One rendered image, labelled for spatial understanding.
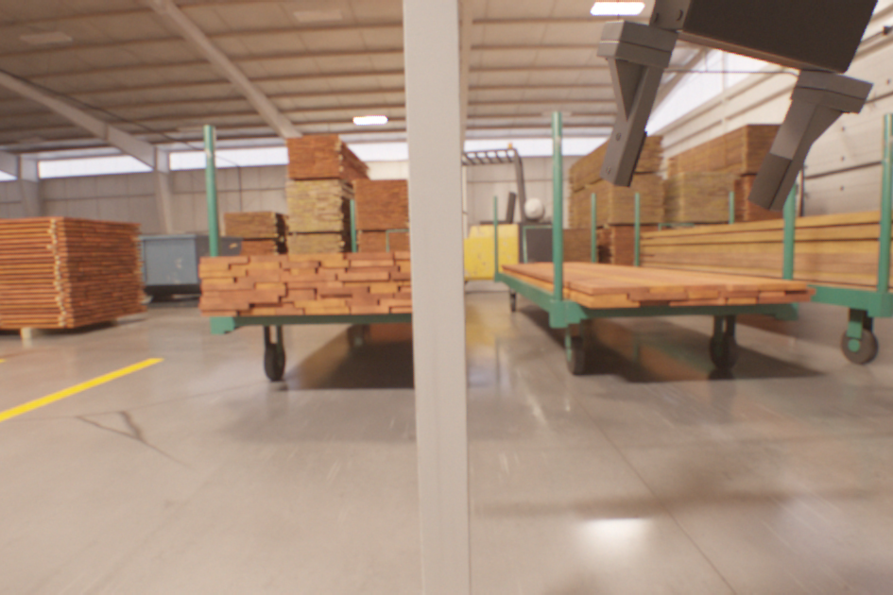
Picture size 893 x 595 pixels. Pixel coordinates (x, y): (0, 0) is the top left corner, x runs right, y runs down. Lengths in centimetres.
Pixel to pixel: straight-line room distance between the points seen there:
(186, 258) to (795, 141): 692
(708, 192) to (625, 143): 1052
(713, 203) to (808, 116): 1048
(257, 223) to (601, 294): 889
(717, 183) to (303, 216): 847
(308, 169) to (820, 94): 972
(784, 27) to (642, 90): 9
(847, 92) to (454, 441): 48
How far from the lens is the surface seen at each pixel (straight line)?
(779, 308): 259
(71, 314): 525
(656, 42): 35
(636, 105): 35
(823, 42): 41
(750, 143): 1145
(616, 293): 197
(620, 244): 1001
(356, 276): 188
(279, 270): 199
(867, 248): 316
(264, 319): 228
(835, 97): 44
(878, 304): 295
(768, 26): 38
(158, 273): 730
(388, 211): 951
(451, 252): 52
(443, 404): 55
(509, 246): 690
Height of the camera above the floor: 66
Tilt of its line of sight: 6 degrees down
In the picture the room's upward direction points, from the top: 1 degrees counter-clockwise
